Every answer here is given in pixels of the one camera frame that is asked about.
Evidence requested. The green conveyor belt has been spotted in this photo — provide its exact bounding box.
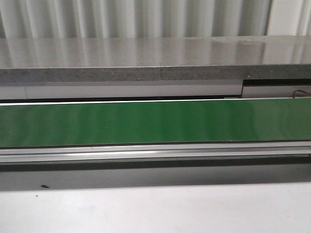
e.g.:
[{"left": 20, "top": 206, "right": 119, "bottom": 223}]
[{"left": 0, "top": 98, "right": 311, "bottom": 148}]

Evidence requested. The red wire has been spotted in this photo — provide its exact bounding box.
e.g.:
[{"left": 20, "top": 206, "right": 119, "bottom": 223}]
[{"left": 292, "top": 90, "right": 311, "bottom": 99}]

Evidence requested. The grey stone countertop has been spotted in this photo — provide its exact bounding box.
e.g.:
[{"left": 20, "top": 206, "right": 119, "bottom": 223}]
[{"left": 0, "top": 36, "right": 311, "bottom": 83}]

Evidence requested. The aluminium conveyor frame rail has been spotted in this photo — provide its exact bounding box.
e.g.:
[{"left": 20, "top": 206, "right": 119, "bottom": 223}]
[{"left": 0, "top": 141, "right": 311, "bottom": 163}]

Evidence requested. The white curtain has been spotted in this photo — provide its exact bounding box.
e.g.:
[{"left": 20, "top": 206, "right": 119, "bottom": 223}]
[{"left": 0, "top": 0, "right": 311, "bottom": 38}]

